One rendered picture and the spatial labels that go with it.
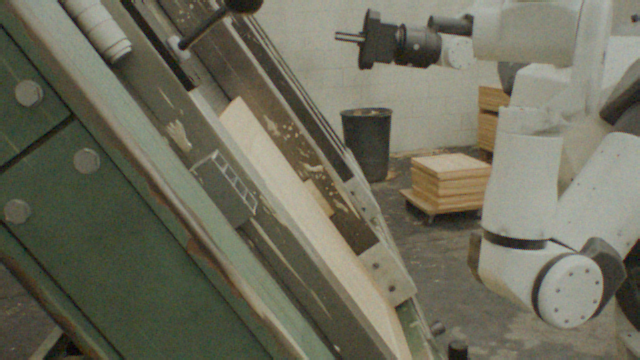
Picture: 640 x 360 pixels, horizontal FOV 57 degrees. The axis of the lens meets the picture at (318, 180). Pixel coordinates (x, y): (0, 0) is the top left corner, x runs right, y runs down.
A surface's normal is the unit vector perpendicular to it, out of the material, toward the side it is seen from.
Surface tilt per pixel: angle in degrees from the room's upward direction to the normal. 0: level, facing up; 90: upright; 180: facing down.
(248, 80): 90
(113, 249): 90
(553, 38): 105
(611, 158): 46
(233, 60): 90
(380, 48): 93
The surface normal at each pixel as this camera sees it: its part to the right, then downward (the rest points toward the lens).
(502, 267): -0.68, 0.10
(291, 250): 0.04, 0.25
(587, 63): -0.51, 0.14
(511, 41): -0.49, 0.55
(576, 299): 0.36, 0.22
